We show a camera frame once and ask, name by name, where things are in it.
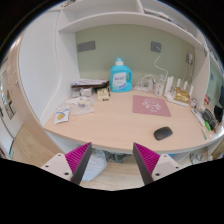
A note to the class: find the white sachet with yellow print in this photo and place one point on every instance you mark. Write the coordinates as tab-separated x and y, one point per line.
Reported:
61	115

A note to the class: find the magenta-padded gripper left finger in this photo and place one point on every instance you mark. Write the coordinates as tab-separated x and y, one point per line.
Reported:
55	165

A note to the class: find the small white jar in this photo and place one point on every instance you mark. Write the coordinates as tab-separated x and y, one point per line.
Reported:
193	103

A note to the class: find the blue detergent bottle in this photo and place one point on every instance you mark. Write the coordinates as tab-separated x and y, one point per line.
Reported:
120	78

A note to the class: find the white router with antennas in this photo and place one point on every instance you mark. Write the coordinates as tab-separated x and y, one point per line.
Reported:
170	97

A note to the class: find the black monitor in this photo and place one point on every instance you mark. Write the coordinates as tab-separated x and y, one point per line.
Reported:
222	96

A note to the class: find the grey blank wall plate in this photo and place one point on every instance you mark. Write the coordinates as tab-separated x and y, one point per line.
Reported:
86	46

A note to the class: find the white remote control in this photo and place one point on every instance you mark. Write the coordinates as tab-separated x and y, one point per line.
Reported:
198	117

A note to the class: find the pink mouse pad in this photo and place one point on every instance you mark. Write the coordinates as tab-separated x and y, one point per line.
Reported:
151	106

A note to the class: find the gold foil bag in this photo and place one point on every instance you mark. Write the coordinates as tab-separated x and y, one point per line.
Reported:
182	95

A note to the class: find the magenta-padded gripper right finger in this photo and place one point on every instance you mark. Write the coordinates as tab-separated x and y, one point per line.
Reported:
165	165

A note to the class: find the black computer mouse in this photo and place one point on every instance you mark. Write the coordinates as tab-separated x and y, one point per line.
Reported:
163	133

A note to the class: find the black pouch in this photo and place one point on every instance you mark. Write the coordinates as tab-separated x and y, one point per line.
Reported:
209	117

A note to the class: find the white pen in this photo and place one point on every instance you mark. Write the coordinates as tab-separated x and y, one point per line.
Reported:
204	134

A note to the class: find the small yellow box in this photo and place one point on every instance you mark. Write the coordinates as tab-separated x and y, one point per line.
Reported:
103	94

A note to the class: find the clear plastic bags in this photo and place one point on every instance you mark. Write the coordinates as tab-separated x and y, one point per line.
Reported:
81	105

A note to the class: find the black bag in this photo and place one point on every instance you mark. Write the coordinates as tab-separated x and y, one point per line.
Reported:
218	113

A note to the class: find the white wall charger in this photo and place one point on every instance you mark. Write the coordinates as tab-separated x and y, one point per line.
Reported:
190	57

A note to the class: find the grey wall socket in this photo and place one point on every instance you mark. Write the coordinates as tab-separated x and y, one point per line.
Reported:
155	46

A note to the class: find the stack of books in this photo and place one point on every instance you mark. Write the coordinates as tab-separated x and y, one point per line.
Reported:
88	82

